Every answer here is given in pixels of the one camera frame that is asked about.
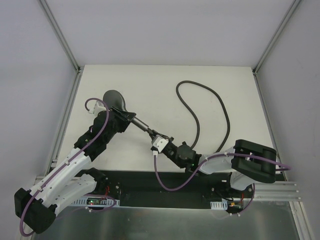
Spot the grey shower head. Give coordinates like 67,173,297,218
103,90,154,135

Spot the dark grey shower hose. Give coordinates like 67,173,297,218
147,80,230,152

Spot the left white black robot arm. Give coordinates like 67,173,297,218
14,107,136,237

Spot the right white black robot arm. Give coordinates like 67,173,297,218
147,129,277,198

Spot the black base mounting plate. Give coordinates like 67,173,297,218
97,170,255,209

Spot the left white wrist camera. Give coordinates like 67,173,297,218
88,101,106,117

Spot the left aluminium side rail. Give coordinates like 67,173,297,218
44,66,84,175

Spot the aluminium front rail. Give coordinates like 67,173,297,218
32,174,302,202

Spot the left aluminium frame post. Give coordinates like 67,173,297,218
37,0,82,74

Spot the aluminium frame post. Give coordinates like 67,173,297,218
252,0,303,76
37,0,82,74

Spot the right aluminium frame post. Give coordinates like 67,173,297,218
252,0,303,76

